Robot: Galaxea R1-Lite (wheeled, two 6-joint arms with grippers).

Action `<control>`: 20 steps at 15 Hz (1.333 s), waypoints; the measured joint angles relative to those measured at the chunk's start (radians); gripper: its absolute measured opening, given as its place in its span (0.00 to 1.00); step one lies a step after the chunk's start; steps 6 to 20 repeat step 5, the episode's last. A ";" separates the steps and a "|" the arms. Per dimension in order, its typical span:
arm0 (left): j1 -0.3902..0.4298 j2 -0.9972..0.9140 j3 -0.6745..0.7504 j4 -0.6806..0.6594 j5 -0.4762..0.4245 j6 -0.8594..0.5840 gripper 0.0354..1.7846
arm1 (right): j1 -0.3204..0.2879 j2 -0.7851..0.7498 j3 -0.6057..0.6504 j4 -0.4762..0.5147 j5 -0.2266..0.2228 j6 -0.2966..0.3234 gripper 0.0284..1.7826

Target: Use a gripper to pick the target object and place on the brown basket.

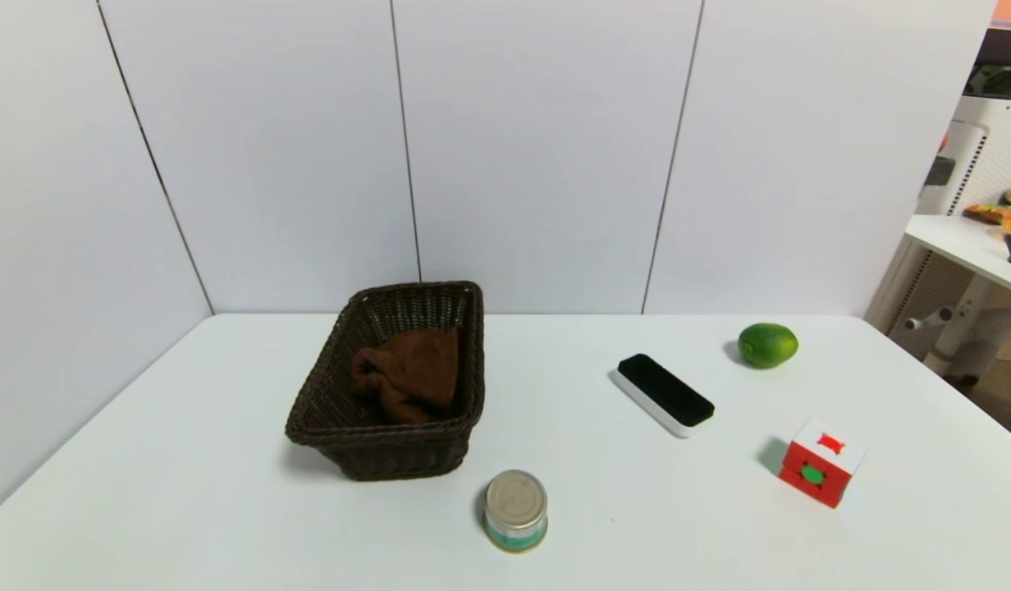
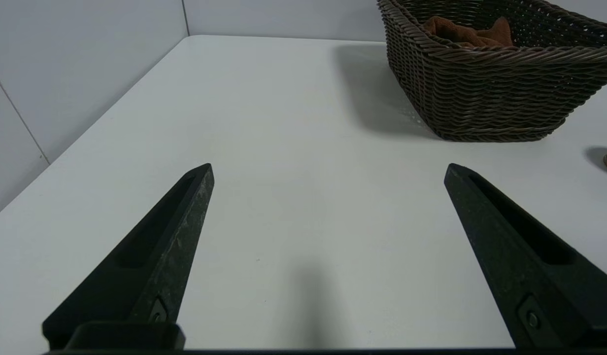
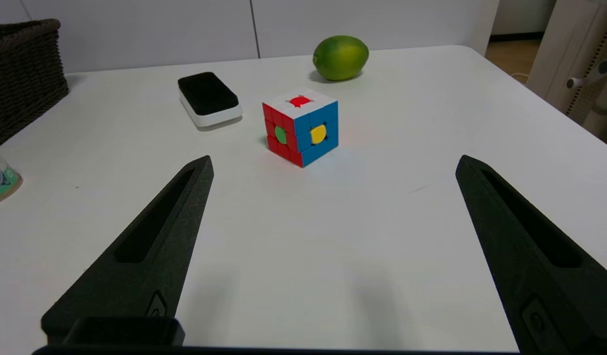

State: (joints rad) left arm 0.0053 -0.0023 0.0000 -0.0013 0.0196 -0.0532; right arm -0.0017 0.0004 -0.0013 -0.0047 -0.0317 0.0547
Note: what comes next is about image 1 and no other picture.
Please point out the red and white puzzle cube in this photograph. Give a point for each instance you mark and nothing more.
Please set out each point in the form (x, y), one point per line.
(823, 465)

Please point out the dark brown wicker basket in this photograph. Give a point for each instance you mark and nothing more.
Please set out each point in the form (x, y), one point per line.
(341, 427)

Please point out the white perforated appliance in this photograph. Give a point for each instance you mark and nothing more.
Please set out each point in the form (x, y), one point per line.
(973, 156)

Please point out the black and white eraser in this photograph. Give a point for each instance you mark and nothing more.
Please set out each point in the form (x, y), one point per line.
(665, 392)

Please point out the green lime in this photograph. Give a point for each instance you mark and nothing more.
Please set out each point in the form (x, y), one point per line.
(767, 345)

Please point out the white side table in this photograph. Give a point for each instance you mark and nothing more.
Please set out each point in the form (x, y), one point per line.
(967, 271)

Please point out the tin can with teal label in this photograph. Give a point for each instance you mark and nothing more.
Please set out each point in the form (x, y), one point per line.
(515, 510)

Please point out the brown cloth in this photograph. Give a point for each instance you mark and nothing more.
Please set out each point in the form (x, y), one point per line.
(414, 374)

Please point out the orange snack packet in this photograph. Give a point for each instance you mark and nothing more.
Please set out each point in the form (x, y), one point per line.
(986, 212)

